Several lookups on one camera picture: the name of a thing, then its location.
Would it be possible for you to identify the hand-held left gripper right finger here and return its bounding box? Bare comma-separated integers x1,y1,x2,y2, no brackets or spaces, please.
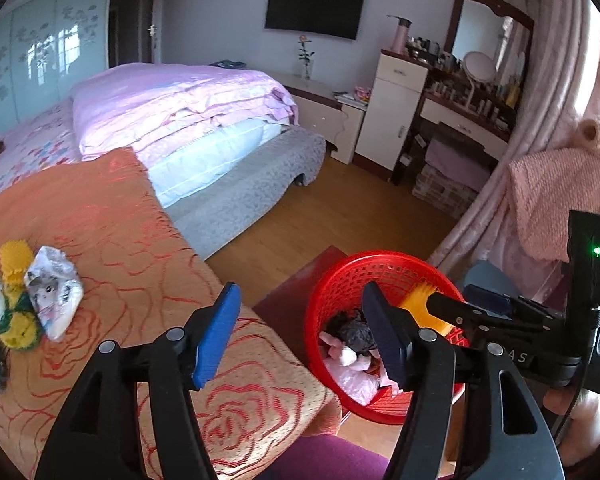
361,281,566,480

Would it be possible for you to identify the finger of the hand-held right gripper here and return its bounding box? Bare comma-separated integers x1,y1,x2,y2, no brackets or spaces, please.
426,291,570,341
464,283,565,318

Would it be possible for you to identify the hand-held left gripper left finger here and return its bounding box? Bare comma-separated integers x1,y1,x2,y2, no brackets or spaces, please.
34,281,243,480

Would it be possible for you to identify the large black plastic bag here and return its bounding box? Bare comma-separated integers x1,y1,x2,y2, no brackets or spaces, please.
337,320,378,357

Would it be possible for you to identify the clear plastic bag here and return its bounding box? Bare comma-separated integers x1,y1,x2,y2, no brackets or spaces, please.
330,357,406,407

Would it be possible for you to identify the red plastic mesh basket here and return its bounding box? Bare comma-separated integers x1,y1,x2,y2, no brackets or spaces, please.
304,252,473,426

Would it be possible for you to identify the white printed plastic bag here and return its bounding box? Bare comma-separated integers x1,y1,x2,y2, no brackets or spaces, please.
24,245,84,343

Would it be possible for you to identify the person's right hand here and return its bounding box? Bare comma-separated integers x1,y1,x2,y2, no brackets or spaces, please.
545,387,600,466

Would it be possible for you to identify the blue plastic stool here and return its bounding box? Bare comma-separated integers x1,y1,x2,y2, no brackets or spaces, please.
462,260,523,306

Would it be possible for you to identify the dark red wooden stool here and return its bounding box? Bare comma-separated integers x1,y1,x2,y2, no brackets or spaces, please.
254,245,348,323

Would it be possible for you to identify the orange rose pattern blanket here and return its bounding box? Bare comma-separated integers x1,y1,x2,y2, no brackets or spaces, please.
0,147,341,480

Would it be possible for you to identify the pink knitted garment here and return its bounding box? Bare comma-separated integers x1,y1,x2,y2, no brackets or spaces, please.
509,116,600,263

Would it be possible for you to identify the storage box with purple cloth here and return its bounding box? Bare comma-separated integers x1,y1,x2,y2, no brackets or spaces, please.
412,140,491,218

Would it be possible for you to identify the light blue quilt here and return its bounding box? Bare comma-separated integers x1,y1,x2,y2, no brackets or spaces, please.
147,120,288,208

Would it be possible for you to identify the dressing table with mirror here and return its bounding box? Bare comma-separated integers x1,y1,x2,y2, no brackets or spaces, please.
407,35,523,128

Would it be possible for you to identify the tall white cabinet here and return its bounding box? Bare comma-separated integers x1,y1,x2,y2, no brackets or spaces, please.
354,50,429,173

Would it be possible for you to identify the low cream cabinet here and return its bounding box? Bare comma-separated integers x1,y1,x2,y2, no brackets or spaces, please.
275,71,368,163

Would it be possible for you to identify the round makeup mirror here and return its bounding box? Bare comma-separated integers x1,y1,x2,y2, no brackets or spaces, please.
462,51,496,107

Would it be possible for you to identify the stack of papers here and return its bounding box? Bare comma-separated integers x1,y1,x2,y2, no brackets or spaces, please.
332,91,368,107

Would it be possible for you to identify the pink satin duvet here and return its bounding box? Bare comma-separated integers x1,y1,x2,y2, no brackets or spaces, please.
70,62,301,162

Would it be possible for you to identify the pink curtain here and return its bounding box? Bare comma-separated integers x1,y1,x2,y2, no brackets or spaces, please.
430,0,600,271

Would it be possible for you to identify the pink thermos flask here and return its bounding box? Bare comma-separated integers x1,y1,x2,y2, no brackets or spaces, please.
387,15,413,55

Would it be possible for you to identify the pink rose in vase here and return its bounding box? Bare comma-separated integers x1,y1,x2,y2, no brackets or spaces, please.
297,35,315,81

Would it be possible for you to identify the glass floral sliding wardrobe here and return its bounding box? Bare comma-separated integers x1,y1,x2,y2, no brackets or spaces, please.
0,0,115,141

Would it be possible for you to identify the white bedroom door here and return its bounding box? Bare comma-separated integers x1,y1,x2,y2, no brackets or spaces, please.
147,0,165,65

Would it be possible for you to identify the grey upholstered bed frame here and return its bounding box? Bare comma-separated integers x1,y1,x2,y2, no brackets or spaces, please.
167,127,327,261

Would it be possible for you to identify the wall mounted black television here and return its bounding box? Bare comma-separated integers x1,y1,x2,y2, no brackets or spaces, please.
265,0,368,41

